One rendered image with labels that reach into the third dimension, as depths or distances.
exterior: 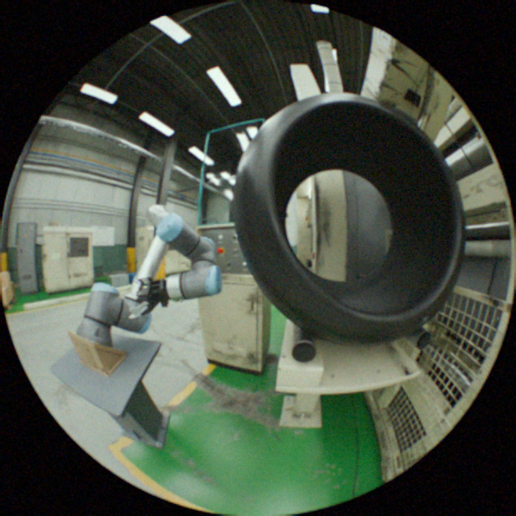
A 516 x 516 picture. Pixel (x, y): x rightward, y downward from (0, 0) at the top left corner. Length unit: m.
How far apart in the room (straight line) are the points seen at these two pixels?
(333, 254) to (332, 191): 0.26
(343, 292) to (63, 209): 8.14
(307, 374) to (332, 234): 0.49
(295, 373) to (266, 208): 0.30
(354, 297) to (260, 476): 1.02
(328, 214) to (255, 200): 0.44
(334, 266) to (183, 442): 1.28
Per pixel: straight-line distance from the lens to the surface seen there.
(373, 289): 0.57
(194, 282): 0.46
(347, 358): 0.46
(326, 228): 0.62
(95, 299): 0.81
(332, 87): 1.54
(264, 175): 0.24
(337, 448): 1.20
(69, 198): 8.08
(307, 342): 0.29
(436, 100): 0.71
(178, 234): 0.46
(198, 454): 1.15
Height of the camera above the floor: 1.08
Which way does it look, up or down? 3 degrees down
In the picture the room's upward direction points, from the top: 1 degrees clockwise
